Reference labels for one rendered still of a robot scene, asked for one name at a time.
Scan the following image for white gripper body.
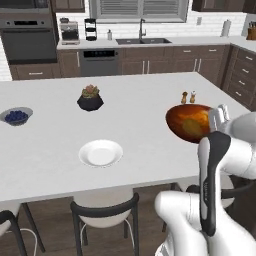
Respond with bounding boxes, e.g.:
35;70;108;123
207;103;231;135

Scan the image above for brown glossy bowl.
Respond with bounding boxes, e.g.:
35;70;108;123
165;103;214;145

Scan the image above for brown drawer cupboard run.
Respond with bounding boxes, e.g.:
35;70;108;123
221;44;256;112

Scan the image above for brown base cupboard run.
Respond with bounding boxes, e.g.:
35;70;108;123
119;44;232;88

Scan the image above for white paper towel roll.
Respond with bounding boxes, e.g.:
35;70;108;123
220;19;233;38

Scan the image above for wooden knife block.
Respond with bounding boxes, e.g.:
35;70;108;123
246;21;256;41

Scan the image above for dark sink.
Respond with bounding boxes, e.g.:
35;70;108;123
115;37;173;46

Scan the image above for dark metal tap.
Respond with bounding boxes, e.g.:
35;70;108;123
138;18;148;40

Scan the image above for white plate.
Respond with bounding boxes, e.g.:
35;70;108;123
78;139;124;169

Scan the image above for black pot with succulent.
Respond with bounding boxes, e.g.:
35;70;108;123
76;84;105;112

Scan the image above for steel dishwasher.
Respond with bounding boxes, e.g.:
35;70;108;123
78;48;121;78

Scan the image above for window with blinds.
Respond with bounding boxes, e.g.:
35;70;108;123
88;0;190;24

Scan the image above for black tiered stand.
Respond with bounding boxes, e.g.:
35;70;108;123
83;18;99;42

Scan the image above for brown narrow base cupboard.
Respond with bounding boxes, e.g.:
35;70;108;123
57;49;82;79

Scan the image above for silver coffee machine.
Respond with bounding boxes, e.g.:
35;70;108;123
59;17;81;46

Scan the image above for brown drawer under oven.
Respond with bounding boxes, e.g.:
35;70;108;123
9;62;62;82

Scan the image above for grey plate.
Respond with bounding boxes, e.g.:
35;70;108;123
0;106;34;127

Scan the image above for dark blueberries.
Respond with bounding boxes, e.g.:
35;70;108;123
4;110;29;124

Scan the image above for steel microwave oven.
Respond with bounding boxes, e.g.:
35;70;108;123
0;0;52;14

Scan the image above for brown wall cupboard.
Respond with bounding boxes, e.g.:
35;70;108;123
50;0;86;14
191;0;256;15

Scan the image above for steel wall oven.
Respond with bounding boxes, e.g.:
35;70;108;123
0;12;60;66

